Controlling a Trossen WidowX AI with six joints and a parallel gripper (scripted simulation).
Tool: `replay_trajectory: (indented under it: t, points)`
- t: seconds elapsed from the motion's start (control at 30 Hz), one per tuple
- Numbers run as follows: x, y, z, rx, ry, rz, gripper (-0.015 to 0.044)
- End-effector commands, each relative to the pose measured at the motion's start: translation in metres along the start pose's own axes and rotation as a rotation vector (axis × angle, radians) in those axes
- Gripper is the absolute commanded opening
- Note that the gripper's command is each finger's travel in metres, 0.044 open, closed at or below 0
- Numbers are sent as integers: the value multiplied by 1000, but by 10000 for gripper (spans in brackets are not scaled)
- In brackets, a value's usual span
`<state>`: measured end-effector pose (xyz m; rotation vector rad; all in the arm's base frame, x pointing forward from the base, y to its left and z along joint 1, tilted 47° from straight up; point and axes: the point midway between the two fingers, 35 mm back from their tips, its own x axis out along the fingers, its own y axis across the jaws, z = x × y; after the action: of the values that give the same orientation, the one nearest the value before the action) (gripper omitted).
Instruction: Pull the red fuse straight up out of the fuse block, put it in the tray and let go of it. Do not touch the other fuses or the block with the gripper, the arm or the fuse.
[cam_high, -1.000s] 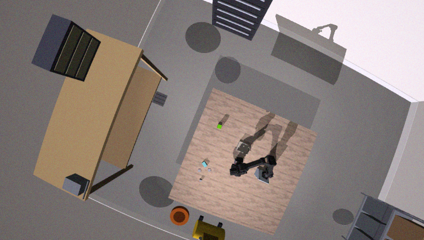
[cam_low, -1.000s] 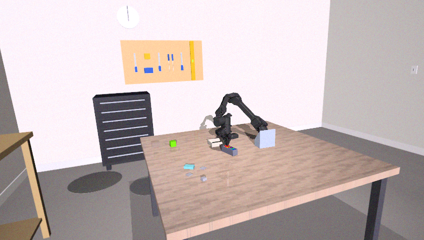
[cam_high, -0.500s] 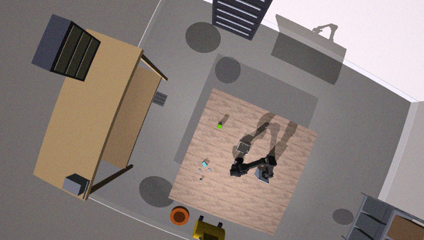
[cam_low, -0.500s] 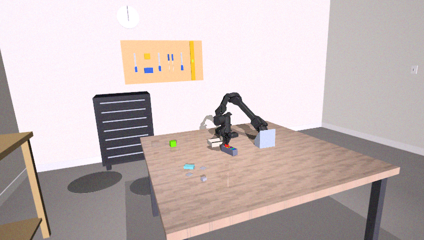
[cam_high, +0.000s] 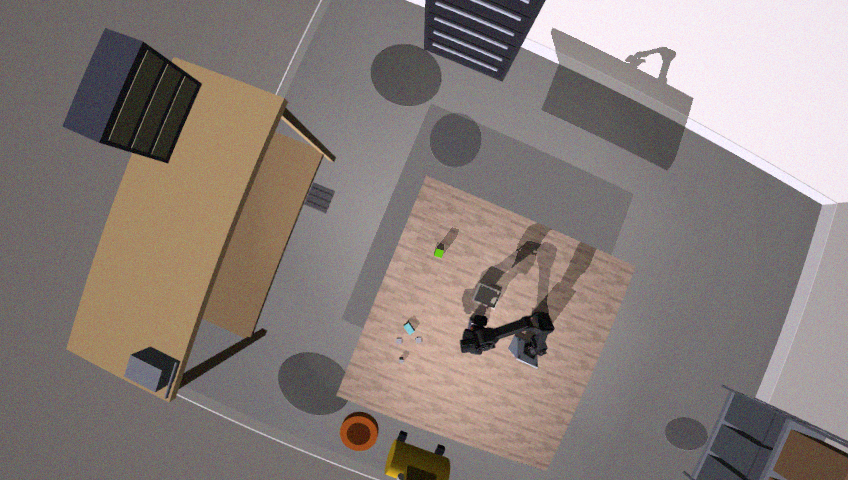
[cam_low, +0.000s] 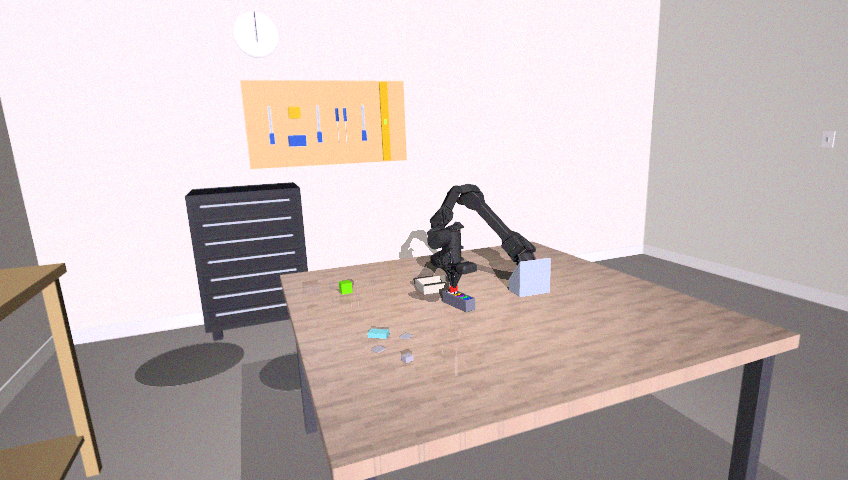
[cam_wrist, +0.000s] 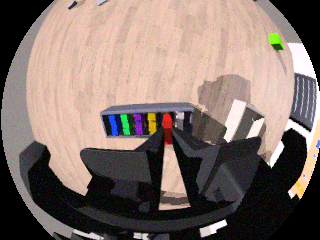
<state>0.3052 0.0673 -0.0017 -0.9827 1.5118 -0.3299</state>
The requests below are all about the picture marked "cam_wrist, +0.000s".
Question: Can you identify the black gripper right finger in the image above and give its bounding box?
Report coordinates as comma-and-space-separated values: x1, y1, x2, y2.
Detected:
172, 127, 261, 207

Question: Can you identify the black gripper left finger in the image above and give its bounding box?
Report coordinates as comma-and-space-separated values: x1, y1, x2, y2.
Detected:
80, 127, 164, 209

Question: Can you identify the small green cube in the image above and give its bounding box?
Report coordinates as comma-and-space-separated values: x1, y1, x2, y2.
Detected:
269, 33, 284, 51

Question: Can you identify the white open-top tray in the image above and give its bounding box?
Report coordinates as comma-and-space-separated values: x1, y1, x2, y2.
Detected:
216, 99, 265, 144

